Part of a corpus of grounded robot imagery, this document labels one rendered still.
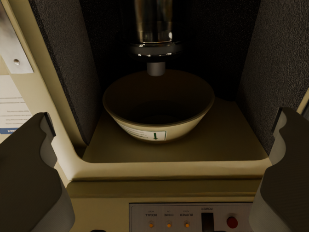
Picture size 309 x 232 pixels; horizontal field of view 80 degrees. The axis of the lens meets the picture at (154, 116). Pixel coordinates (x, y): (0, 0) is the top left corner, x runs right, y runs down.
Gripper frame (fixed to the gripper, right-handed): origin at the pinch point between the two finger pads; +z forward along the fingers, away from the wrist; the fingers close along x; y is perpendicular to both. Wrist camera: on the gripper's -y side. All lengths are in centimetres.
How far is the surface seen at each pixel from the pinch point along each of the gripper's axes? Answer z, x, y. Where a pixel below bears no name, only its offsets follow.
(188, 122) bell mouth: 9.3, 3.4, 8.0
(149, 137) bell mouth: 10.0, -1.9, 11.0
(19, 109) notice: 51, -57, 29
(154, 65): 15.5, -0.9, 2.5
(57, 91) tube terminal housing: 9.3, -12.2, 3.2
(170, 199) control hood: 5.1, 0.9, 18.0
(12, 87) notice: 51, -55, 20
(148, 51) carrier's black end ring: 11.2, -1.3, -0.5
